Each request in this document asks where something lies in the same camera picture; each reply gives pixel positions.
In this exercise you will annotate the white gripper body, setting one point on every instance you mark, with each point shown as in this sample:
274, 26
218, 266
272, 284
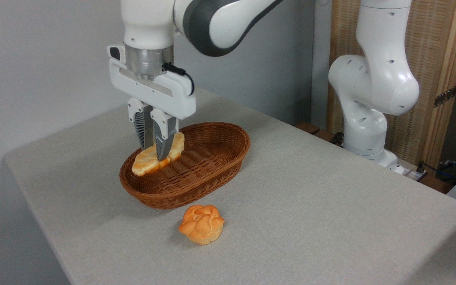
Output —
164, 93

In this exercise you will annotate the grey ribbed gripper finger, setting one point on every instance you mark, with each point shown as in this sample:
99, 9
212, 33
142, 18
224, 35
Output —
164, 134
141, 122

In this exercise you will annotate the long braided bread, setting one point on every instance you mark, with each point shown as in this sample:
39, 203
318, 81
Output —
145, 162

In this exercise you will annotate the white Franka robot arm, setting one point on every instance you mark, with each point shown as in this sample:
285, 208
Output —
374, 87

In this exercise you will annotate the round knotted bread roll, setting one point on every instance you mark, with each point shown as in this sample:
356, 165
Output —
202, 225

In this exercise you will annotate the brown oval wicker basket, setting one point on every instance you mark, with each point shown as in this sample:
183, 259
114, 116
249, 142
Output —
216, 158

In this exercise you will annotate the wooden rattan folding screen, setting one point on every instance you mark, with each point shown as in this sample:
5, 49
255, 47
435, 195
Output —
430, 51

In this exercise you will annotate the dark metal screen hinge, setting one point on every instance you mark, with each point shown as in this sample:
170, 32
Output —
445, 96

